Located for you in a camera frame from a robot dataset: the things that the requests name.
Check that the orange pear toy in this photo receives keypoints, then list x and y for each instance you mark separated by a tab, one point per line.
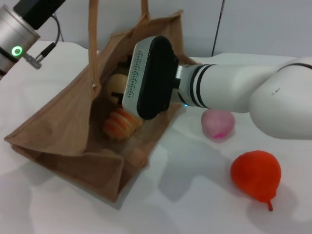
256	175

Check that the orange striped bread loaf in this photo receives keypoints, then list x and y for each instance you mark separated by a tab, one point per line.
122	124

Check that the beige egg yolk pastry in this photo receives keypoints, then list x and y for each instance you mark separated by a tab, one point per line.
118	83

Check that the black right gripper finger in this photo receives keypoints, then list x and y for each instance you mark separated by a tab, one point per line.
127	64
119	97

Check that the brown jute tote bag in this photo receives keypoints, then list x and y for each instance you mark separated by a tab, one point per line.
61	131

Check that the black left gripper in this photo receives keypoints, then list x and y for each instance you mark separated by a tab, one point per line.
36	11

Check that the pink peach toy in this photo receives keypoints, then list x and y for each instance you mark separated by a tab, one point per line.
217	124

